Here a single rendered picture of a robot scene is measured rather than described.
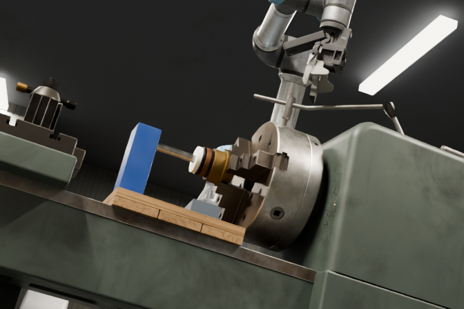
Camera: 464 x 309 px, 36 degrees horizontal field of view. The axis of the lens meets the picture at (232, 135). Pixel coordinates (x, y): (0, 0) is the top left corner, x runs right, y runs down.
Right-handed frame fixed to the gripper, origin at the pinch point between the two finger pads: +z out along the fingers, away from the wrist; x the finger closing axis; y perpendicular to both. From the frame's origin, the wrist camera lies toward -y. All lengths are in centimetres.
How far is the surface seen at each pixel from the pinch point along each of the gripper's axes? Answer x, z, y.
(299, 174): -12.1, 23.2, 6.5
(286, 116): -1.2, 7.4, -3.3
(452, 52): 301, -142, 22
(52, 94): -27, 21, -55
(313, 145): -6.3, 14.2, 6.8
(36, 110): -29, 26, -56
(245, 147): 0.9, 17.5, -12.1
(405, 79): 347, -132, -9
